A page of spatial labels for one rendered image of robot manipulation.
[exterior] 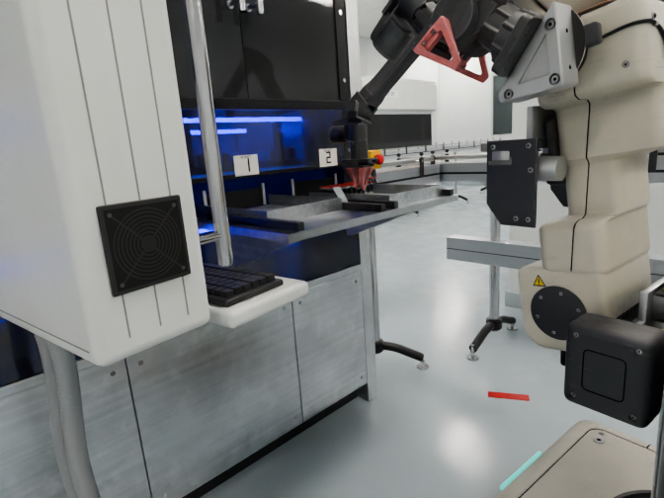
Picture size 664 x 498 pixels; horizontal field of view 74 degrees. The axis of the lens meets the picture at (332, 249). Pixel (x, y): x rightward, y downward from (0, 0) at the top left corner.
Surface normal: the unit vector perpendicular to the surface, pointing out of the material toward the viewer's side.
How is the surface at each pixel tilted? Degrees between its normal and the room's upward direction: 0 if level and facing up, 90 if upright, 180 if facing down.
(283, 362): 90
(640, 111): 90
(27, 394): 90
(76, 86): 90
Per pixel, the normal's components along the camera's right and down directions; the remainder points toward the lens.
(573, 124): -0.79, 0.19
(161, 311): 0.80, 0.08
